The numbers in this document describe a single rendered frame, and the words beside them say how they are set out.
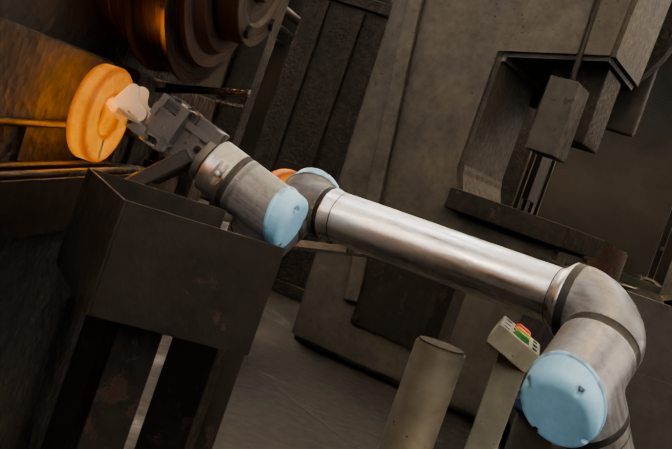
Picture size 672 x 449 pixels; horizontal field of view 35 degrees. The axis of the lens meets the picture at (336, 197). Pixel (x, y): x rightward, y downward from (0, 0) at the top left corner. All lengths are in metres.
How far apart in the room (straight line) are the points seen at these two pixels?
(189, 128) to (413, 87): 2.99
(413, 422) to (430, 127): 2.30
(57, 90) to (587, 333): 0.88
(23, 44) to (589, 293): 0.87
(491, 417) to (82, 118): 1.22
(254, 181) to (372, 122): 3.04
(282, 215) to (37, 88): 0.41
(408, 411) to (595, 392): 1.04
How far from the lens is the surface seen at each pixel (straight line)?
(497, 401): 2.43
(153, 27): 1.77
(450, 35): 4.58
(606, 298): 1.51
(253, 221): 1.59
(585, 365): 1.42
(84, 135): 1.66
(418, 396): 2.39
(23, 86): 1.61
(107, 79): 1.68
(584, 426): 1.43
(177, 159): 1.64
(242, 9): 1.79
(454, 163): 4.45
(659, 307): 3.78
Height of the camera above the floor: 0.84
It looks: 2 degrees down
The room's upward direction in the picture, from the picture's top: 19 degrees clockwise
